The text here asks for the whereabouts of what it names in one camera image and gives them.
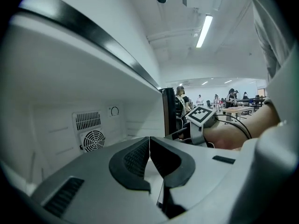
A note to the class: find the white fridge fan panel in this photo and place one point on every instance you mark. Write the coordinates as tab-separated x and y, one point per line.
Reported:
93	141

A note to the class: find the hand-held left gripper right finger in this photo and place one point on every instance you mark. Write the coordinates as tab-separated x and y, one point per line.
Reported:
177	167

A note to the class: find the light wooden table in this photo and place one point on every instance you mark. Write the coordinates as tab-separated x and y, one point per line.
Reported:
236	111

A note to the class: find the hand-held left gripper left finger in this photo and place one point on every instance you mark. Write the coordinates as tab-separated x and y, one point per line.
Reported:
127	167

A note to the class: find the round fridge thermostat dial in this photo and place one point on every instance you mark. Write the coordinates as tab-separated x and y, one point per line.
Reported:
113	111

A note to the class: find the long ceiling light tube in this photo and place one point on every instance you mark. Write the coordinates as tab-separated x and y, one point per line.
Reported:
204	30

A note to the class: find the white fridge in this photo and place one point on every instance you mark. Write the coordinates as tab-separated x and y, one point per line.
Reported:
70	78

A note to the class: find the dark brown upright panel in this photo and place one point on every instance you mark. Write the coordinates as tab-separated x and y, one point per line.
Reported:
168	111

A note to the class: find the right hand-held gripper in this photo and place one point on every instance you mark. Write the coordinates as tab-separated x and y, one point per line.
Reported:
201	115

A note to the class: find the person's gray shirt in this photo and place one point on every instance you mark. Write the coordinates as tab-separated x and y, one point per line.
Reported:
268	36

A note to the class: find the person's right forearm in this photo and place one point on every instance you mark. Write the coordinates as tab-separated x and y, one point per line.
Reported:
243	125

